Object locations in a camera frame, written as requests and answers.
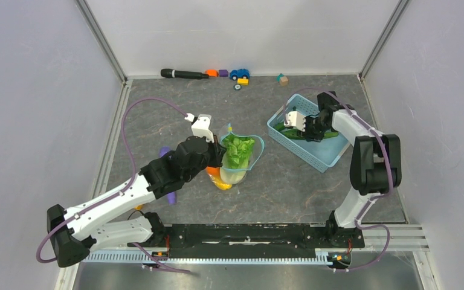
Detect green toy cucumber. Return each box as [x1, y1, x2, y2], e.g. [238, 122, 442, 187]
[274, 122, 339, 142]

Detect orange toy fruit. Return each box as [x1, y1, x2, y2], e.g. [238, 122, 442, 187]
[205, 167, 221, 177]

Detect yellow toy mango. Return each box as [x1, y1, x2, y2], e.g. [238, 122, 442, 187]
[211, 178, 233, 190]

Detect green toy cabbage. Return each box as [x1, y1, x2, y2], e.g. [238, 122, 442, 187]
[220, 134, 255, 185]

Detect clear zip top bag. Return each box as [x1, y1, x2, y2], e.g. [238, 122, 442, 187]
[207, 124, 265, 190]

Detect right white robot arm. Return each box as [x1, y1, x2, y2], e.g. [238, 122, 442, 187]
[301, 91, 402, 247]

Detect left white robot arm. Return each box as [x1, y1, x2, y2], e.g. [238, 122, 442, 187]
[47, 136, 227, 268]

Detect light blue plastic basket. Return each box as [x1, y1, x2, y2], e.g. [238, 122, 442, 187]
[267, 94, 350, 173]

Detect purple toy cylinder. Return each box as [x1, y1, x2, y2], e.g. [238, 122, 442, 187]
[159, 146, 177, 205]

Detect teal and wood cubes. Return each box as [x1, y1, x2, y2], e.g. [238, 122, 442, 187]
[277, 74, 289, 86]

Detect yellow toy block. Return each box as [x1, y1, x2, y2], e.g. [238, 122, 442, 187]
[237, 79, 249, 86]

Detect blue toy car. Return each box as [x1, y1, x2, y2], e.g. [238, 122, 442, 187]
[229, 68, 250, 80]

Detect black microphone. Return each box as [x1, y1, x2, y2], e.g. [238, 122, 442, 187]
[160, 68, 210, 80]

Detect orange toy block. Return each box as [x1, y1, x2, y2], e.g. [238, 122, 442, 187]
[205, 69, 219, 77]

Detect purple toy block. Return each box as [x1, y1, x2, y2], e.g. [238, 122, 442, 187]
[218, 69, 229, 77]

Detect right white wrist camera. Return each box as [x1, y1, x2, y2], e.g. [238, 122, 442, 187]
[283, 111, 306, 132]

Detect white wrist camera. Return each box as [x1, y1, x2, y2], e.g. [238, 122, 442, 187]
[184, 113, 214, 143]
[283, 111, 306, 132]

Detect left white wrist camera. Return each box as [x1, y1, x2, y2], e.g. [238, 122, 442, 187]
[184, 113, 214, 143]

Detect white cable duct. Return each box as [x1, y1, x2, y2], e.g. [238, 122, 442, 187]
[83, 250, 332, 266]

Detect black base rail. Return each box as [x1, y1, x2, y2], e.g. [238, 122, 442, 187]
[140, 224, 365, 259]

